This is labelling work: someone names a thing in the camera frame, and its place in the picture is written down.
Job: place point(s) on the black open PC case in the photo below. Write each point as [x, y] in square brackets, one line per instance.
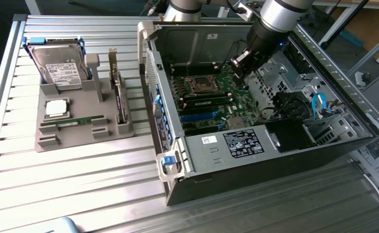
[242, 189]

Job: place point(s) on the graphics card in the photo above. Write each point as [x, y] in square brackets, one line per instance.
[119, 97]

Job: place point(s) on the installed black RAM stick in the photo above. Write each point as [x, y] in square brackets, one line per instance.
[210, 103]

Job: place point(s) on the light blue object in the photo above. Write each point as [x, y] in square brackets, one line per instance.
[60, 225]

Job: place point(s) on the cardboard box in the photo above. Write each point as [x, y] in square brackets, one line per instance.
[378, 21]

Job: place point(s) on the silver disk bay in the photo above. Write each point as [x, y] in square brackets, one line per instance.
[274, 80]

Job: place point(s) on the black RAM slot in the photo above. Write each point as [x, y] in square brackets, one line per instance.
[206, 97]

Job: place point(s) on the blue case latch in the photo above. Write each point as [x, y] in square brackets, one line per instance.
[168, 161]

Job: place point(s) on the grey chipset heatsink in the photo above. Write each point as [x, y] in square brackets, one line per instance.
[236, 123]

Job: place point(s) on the CPU socket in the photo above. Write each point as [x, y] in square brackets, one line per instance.
[203, 85]

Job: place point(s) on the black power supply label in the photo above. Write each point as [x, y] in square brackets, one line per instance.
[243, 143]

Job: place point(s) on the silver hard disk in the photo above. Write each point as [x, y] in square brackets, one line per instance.
[60, 64]

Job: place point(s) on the blue disk caddy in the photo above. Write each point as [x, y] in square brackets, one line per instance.
[37, 41]

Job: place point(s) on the grey power supply unit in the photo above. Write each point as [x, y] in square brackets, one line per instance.
[206, 157]

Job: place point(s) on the silver CPU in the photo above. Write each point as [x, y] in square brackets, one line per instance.
[57, 107]

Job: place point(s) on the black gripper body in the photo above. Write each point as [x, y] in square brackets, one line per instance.
[267, 41]

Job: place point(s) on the green RAM stick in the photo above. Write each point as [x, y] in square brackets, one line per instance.
[80, 120]

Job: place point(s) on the blue card retention clip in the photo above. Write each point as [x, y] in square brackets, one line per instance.
[159, 100]
[167, 119]
[157, 88]

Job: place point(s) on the black fan shroud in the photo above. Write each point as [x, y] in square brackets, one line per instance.
[290, 136]

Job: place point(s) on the black stand pole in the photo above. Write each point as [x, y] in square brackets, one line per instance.
[345, 20]

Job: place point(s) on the blue expansion slot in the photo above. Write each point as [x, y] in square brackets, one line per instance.
[199, 117]

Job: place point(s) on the green motherboard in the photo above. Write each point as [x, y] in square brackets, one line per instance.
[224, 81]

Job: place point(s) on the grey parts rack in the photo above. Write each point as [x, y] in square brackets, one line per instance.
[76, 137]

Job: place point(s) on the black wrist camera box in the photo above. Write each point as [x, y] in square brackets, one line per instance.
[240, 60]

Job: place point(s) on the white power strip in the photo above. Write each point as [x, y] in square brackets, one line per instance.
[359, 77]

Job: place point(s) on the white QR code sticker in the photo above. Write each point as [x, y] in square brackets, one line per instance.
[210, 140]

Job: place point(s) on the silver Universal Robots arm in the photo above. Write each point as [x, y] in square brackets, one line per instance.
[283, 14]

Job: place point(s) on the black expansion slot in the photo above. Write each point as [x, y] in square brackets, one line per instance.
[196, 111]

